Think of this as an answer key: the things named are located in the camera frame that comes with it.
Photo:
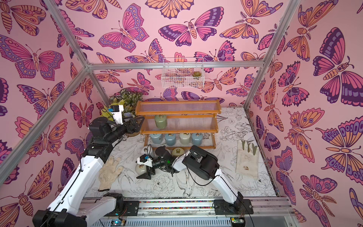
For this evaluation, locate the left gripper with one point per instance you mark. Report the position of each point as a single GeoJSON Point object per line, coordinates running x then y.
{"type": "Point", "coordinates": [135, 129]}

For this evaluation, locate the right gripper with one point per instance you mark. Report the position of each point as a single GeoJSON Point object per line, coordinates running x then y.
{"type": "Point", "coordinates": [151, 168]}

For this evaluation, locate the cream tea canister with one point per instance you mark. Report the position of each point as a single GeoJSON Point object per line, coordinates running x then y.
{"type": "Point", "coordinates": [140, 169]}

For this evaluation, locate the sage green tea canister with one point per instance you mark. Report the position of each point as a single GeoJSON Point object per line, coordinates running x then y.
{"type": "Point", "coordinates": [161, 121]}

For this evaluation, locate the pale yellow-green tea canister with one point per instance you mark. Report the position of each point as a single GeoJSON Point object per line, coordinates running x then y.
{"type": "Point", "coordinates": [178, 152]}

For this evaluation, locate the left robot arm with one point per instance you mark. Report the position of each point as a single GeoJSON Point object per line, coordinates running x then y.
{"type": "Point", "coordinates": [64, 210]}

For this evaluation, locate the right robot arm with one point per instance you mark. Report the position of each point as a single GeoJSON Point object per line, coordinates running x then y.
{"type": "Point", "coordinates": [199, 161]}

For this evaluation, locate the blue tea canister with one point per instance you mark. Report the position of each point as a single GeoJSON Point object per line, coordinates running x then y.
{"type": "Point", "coordinates": [197, 139]}
{"type": "Point", "coordinates": [170, 139]}
{"type": "Point", "coordinates": [156, 138]}

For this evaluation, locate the wooden three-tier shelf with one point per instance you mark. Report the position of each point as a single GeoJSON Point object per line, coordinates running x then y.
{"type": "Point", "coordinates": [182, 117]}

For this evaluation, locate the pale green tea canister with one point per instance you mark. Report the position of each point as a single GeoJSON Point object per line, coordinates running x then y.
{"type": "Point", "coordinates": [185, 138]}

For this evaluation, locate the striped leaf potted plant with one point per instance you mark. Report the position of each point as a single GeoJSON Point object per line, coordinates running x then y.
{"type": "Point", "coordinates": [127, 98]}

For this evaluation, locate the beige work glove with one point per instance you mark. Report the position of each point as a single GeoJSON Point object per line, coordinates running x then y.
{"type": "Point", "coordinates": [109, 173]}

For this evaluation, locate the small succulent in basket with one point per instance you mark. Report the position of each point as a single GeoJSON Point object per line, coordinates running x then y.
{"type": "Point", "coordinates": [197, 74]}

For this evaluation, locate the beige cloth tool pouch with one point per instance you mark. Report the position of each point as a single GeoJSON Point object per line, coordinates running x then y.
{"type": "Point", "coordinates": [247, 159]}

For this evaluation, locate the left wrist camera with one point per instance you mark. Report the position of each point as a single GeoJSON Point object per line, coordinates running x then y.
{"type": "Point", "coordinates": [116, 112]}

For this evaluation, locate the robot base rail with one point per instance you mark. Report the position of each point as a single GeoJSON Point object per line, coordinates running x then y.
{"type": "Point", "coordinates": [201, 212]}

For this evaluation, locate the white wire wall basket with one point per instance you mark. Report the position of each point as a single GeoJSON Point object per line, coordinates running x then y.
{"type": "Point", "coordinates": [177, 73]}

